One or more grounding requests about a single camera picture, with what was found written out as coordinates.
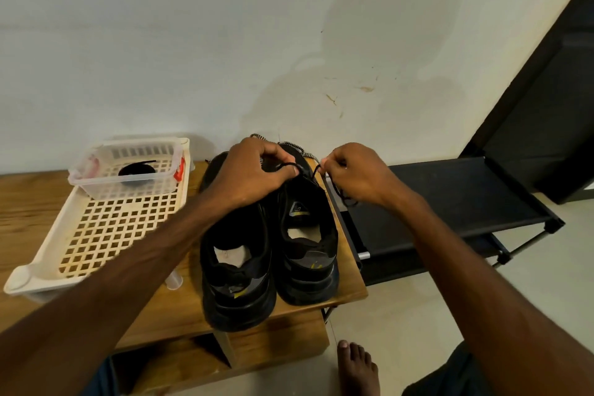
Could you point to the dark door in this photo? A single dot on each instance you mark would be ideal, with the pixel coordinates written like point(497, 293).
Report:
point(548, 103)

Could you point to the person's right hand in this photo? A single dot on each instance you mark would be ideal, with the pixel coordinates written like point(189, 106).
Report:
point(367, 178)

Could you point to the red label sticker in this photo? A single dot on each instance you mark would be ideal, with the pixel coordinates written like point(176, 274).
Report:
point(179, 169)

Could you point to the black shoelaces bundle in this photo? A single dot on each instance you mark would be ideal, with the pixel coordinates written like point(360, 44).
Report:
point(136, 168)

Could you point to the person's left forearm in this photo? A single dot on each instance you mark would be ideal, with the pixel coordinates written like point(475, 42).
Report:
point(93, 307)

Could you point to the black shoe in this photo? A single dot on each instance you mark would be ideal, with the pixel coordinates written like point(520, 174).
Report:
point(306, 270)
point(237, 294)

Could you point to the large white plastic tray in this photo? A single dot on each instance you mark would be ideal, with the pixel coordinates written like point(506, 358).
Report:
point(102, 229)

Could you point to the single black shoelace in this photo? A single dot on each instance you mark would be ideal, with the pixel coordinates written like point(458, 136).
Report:
point(336, 191)

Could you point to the low wooden table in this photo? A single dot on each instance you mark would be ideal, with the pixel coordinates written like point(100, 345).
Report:
point(23, 215)

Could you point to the person's blue shorts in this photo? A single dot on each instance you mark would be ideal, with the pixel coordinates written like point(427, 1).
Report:
point(455, 374)

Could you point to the black shoe rack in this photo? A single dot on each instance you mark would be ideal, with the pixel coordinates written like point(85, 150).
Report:
point(445, 205)

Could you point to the person's right forearm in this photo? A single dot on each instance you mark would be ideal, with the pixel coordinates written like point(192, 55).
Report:
point(501, 303)

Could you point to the small white plastic basket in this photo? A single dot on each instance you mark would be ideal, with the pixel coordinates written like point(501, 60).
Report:
point(93, 187)

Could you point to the person's left hand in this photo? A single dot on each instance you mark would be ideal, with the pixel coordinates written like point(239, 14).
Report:
point(246, 173)

